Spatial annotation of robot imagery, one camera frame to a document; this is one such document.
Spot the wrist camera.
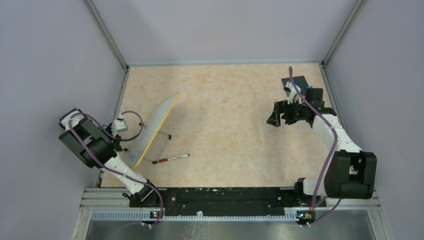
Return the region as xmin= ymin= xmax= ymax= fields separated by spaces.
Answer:
xmin=284 ymin=81 xmax=301 ymax=105
xmin=111 ymin=113 xmax=128 ymax=135

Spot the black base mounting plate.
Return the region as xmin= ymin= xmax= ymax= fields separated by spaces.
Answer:
xmin=123 ymin=187 xmax=312 ymax=217

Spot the yellow framed whiteboard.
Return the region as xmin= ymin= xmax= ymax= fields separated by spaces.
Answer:
xmin=124 ymin=92 xmax=180 ymax=168

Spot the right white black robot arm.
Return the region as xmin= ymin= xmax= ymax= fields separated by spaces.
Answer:
xmin=266 ymin=85 xmax=377 ymax=206

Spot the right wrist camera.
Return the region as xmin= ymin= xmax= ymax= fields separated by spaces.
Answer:
xmin=284 ymin=81 xmax=301 ymax=105

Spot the white cable duct rail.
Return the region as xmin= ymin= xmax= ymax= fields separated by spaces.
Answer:
xmin=91 ymin=210 xmax=299 ymax=222

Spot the white marker pen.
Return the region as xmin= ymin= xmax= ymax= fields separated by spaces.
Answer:
xmin=157 ymin=153 xmax=190 ymax=163

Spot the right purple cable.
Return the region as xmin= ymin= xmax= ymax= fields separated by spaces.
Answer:
xmin=288 ymin=66 xmax=342 ymax=226

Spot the purple cable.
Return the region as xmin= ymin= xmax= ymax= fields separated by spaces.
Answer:
xmin=68 ymin=110 xmax=165 ymax=229
xmin=288 ymin=66 xmax=342 ymax=226

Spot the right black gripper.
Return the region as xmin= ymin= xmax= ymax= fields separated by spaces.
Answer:
xmin=266 ymin=97 xmax=309 ymax=127

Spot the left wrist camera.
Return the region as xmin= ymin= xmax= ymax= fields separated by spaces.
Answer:
xmin=111 ymin=113 xmax=128 ymax=135

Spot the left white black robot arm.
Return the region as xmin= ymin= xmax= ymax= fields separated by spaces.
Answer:
xmin=58 ymin=108 xmax=165 ymax=208

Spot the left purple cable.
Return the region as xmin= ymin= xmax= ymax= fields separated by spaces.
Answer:
xmin=68 ymin=110 xmax=165 ymax=229

